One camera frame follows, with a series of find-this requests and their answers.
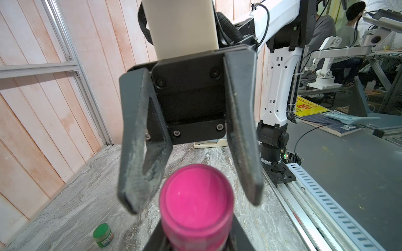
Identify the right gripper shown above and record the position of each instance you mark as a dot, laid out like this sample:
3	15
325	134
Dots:
188	99

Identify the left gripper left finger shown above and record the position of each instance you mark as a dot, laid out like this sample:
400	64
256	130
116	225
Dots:
158	240

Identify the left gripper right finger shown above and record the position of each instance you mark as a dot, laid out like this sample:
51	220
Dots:
238	240

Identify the green paint jar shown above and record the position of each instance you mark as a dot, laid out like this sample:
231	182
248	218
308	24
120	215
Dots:
103	235

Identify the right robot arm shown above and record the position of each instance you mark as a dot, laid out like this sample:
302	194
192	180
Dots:
277	31

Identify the blue grey stapler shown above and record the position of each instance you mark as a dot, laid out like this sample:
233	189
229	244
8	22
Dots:
211	143

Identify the yellow sign on floor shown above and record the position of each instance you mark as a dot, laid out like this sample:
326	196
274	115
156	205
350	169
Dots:
305	107

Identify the seated person in background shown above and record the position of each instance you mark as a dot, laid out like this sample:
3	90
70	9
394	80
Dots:
344	69

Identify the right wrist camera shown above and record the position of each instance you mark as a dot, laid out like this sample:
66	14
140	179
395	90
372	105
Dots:
180	28

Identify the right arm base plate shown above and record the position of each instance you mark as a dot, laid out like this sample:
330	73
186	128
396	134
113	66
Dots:
278	172

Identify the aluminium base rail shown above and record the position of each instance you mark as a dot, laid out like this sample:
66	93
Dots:
310	228

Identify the white perforated cable duct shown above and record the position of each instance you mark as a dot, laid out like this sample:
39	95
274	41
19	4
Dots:
343	227

